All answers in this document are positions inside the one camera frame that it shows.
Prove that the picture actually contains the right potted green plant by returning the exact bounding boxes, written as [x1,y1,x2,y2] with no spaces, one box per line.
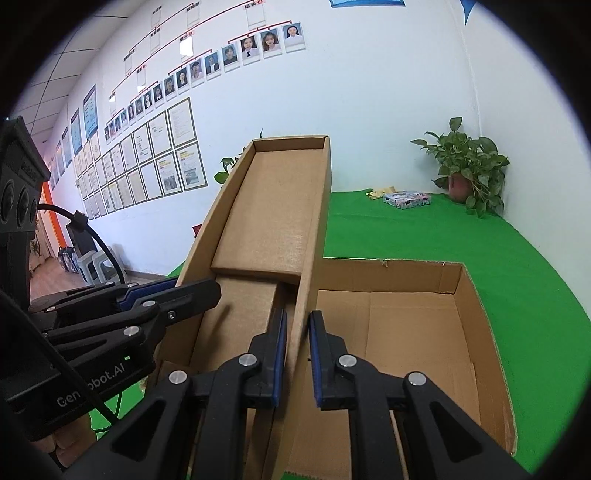
[411,116,510,218]

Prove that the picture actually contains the yellow snack packet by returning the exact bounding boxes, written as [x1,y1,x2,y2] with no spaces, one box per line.
[366,186,397,200]

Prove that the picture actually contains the grey plastic stool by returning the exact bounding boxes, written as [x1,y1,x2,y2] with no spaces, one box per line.
[77,251,121,285]

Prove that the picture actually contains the potted green plant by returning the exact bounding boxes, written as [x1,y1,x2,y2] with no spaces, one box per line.
[411,116,510,218]
[214,148,246,185]

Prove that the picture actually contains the large shallow cardboard tray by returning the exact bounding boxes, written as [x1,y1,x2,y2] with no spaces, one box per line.
[151,257,518,480]

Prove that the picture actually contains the framed certificates on wall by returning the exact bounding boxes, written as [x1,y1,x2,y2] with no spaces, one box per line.
[49,98,208,220]

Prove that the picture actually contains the left potted green plant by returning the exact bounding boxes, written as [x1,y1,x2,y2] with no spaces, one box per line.
[214,148,246,185]

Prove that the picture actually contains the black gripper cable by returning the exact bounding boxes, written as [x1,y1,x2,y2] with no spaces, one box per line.
[36,203,127,285]

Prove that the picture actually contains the person's left hand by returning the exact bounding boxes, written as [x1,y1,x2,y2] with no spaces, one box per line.
[32,414,97,467]

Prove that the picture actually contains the long brown cardboard box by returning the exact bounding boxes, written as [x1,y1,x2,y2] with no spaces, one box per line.
[147,135,332,479]

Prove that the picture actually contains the small colourful packet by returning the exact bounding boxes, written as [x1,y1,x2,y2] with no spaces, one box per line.
[383,190,431,210]

